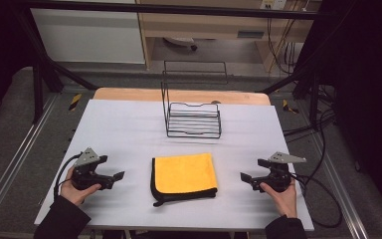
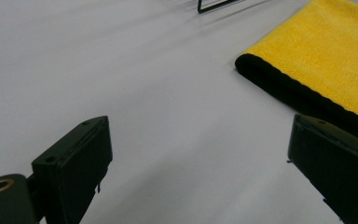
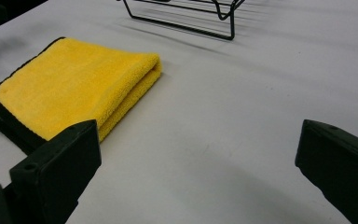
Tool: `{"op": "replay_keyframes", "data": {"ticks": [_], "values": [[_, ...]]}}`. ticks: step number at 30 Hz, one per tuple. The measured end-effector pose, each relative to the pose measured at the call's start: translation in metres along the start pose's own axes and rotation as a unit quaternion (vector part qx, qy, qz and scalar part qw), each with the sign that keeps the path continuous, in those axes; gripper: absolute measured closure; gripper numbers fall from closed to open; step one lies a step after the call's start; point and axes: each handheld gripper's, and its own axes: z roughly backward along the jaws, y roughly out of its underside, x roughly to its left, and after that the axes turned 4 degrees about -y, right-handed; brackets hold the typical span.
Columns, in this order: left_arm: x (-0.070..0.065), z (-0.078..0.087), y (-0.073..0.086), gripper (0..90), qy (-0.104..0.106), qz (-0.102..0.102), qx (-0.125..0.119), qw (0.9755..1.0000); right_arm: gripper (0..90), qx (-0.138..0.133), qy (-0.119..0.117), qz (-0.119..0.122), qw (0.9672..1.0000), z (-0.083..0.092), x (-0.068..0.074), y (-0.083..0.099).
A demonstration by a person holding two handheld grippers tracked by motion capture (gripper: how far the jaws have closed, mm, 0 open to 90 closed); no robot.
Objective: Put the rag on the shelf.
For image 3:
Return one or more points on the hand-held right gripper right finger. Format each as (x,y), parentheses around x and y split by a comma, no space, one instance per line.
(341,168)

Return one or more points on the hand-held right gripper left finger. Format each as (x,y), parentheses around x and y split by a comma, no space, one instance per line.
(59,168)

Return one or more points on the yellow towel with black edge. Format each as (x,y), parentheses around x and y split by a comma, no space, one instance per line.
(74,84)

